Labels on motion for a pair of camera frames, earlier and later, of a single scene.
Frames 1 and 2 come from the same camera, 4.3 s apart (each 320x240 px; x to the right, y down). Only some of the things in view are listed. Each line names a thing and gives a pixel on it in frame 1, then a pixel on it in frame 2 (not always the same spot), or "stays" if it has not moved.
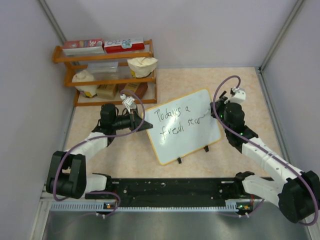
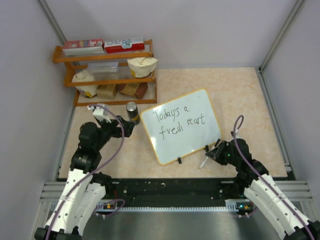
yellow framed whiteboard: [181, 126] stays
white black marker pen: [208, 106] → [203, 162]
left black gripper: [135, 121] → [127, 125]
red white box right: [123, 45] stays
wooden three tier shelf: [110, 78] stays
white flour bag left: [89, 91] stays
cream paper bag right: [142, 66] stays
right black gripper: [220, 104] → [218, 151]
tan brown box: [108, 91] stays
